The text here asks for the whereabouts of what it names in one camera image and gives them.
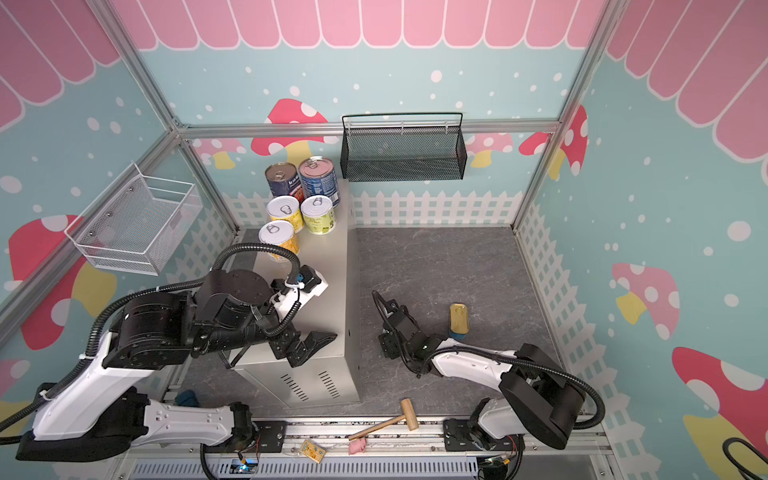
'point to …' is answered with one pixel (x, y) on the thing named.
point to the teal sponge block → (187, 398)
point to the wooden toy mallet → (408, 415)
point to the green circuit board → (243, 466)
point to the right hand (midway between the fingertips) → (390, 332)
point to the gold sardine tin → (459, 321)
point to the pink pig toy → (357, 445)
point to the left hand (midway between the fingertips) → (315, 323)
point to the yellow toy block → (312, 451)
